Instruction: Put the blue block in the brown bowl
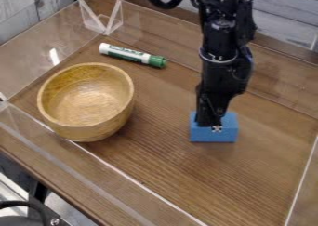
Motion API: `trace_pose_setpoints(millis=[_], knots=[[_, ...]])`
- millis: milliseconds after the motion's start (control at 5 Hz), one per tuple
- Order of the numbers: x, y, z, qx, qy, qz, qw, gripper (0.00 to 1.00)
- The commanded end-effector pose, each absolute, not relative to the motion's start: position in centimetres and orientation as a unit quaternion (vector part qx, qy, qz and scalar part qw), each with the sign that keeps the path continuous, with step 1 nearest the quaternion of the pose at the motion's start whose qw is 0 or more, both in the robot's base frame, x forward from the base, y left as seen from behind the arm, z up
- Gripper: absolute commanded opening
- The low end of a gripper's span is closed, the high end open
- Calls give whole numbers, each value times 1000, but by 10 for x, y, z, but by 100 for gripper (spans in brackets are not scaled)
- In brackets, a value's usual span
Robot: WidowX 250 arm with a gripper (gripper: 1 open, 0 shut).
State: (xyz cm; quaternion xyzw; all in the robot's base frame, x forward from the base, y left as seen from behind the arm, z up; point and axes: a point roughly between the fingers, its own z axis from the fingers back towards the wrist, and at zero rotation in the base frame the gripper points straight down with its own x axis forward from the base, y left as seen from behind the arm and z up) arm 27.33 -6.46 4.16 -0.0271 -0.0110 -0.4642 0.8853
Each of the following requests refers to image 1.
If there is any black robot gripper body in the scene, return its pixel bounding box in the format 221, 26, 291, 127
197, 47, 255, 113

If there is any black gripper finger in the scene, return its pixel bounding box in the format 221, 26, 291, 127
197, 94, 212, 127
206, 108, 225, 131

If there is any blue rectangular block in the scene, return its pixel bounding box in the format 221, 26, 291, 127
189, 112, 240, 142

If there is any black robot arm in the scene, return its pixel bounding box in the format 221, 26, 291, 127
192, 0, 257, 132

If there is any brown wooden bowl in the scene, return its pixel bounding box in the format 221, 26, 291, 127
38, 62, 134, 142

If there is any green and white marker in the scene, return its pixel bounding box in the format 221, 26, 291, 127
100, 43, 168, 68

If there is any black table leg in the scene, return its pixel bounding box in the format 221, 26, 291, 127
34, 182, 49, 203

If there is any clear acrylic corner bracket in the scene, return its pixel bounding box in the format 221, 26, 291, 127
79, 0, 124, 36

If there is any black cable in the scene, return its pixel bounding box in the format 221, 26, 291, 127
0, 198, 45, 226

